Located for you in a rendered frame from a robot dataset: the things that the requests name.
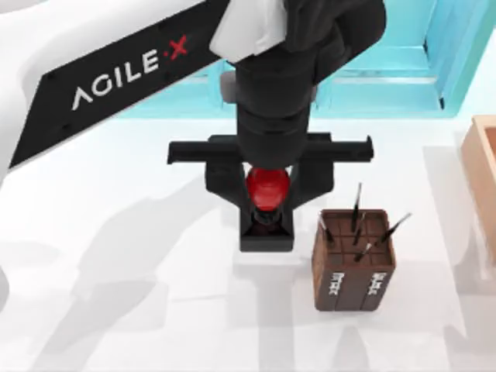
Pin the black pen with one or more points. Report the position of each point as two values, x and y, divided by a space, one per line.
357 209
391 228
364 252

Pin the light blue rack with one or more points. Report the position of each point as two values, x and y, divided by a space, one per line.
387 93

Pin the brown pen holder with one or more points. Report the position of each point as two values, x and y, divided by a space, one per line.
354 286

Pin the salmon-coloured shallow box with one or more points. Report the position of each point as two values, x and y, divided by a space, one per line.
482 155

